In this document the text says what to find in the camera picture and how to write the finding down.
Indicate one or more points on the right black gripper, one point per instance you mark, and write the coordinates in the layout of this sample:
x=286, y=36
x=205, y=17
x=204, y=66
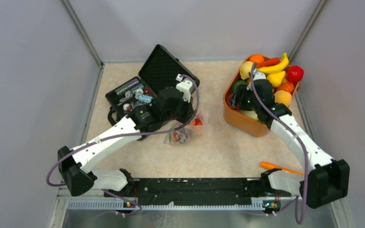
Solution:
x=242, y=91

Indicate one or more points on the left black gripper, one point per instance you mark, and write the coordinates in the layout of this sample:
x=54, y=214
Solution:
x=189, y=109

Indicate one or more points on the red yellow toy mango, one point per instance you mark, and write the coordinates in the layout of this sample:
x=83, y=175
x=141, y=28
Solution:
x=197, y=122

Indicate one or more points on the clear zip top bag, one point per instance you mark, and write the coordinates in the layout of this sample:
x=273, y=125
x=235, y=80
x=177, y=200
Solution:
x=207, y=113

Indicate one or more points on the toy watermelon slice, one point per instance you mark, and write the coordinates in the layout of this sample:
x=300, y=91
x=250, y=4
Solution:
x=169, y=139

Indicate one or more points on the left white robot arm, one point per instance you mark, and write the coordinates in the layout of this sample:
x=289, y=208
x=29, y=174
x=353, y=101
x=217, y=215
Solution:
x=77, y=165

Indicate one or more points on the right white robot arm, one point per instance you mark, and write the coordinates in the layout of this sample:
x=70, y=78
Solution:
x=325, y=179

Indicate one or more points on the toy peach orange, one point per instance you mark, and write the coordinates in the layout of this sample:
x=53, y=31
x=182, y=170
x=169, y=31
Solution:
x=283, y=97

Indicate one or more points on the yellow toy pear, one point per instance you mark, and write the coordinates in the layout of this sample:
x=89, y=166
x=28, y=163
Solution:
x=276, y=78

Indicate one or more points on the green toy lime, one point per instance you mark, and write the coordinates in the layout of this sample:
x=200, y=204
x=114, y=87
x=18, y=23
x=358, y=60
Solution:
x=236, y=84

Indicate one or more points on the orange fruit basket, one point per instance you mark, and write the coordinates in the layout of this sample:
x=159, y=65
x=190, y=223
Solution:
x=256, y=123

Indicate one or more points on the black poker chip case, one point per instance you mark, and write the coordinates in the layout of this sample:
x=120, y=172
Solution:
x=160, y=70

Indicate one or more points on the small orange toy carrot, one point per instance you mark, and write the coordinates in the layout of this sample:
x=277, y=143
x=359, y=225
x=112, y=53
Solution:
x=269, y=62

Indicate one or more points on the yellow toy banana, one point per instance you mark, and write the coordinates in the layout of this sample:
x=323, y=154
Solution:
x=275, y=68

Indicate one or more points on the red toy apple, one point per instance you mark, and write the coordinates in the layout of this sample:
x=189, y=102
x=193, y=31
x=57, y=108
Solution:
x=295, y=74

